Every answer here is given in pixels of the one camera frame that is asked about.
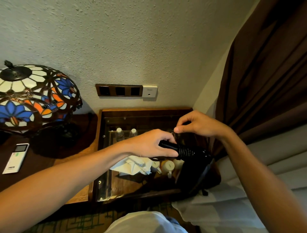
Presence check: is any person's left hand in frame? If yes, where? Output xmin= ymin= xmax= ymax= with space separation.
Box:
xmin=125 ymin=129 xmax=179 ymax=159

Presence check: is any person's right hand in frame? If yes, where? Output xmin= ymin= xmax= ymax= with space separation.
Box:
xmin=173 ymin=110 xmax=231 ymax=140

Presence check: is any black hair dryer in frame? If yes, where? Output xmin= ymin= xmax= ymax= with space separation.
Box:
xmin=158 ymin=140 xmax=214 ymax=196

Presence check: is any person's left forearm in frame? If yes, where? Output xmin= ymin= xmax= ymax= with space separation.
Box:
xmin=0 ymin=140 xmax=130 ymax=233

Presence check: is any person's right forearm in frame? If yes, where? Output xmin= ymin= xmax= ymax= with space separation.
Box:
xmin=221 ymin=130 xmax=307 ymax=233

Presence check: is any white cup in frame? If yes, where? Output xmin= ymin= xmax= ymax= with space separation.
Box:
xmin=161 ymin=160 xmax=176 ymax=179
xmin=151 ymin=161 xmax=162 ymax=175
xmin=173 ymin=158 xmax=185 ymax=170

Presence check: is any crumpled white tissue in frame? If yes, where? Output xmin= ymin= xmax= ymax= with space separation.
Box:
xmin=110 ymin=155 xmax=153 ymax=176

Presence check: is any glass-top wooden side table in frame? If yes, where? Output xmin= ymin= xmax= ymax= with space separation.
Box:
xmin=88 ymin=108 xmax=221 ymax=204

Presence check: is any person's white shirt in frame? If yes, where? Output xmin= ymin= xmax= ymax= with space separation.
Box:
xmin=104 ymin=211 xmax=189 ymax=233

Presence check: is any white bed linen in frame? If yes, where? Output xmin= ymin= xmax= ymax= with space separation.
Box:
xmin=171 ymin=124 xmax=307 ymax=233

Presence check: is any brown curtain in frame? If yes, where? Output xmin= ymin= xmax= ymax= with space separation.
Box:
xmin=211 ymin=0 xmax=307 ymax=162

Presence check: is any dark wooden nightstand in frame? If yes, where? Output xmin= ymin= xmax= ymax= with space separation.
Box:
xmin=0 ymin=113 xmax=99 ymax=205

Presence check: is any stained glass table lamp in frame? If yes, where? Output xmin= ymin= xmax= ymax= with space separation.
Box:
xmin=0 ymin=60 xmax=83 ymax=150

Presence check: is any white remote control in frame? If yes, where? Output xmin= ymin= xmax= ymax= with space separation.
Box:
xmin=2 ymin=143 xmax=30 ymax=175

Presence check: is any white wall socket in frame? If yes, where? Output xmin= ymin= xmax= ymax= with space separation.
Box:
xmin=142 ymin=85 xmax=158 ymax=98

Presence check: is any wooden triple switch panel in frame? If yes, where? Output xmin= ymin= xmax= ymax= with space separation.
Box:
xmin=95 ymin=84 xmax=143 ymax=97

